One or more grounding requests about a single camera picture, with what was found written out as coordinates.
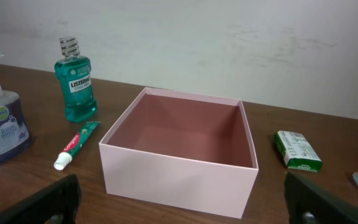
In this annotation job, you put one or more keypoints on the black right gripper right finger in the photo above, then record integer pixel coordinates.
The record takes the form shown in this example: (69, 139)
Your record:
(309, 203)

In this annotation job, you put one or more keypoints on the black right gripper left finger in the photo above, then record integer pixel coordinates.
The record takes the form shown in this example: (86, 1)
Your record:
(57, 203)

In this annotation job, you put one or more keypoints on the green white soap bar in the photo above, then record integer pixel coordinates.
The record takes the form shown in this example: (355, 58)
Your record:
(296, 151)

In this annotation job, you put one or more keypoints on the green mouthwash bottle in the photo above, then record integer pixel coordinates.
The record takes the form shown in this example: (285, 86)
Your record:
(73, 73)

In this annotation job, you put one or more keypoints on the green red toothpaste tube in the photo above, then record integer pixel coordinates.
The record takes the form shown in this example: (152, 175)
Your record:
(75, 144)

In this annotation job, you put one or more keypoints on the pink cardboard box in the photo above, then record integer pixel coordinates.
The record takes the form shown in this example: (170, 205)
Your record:
(183, 150)

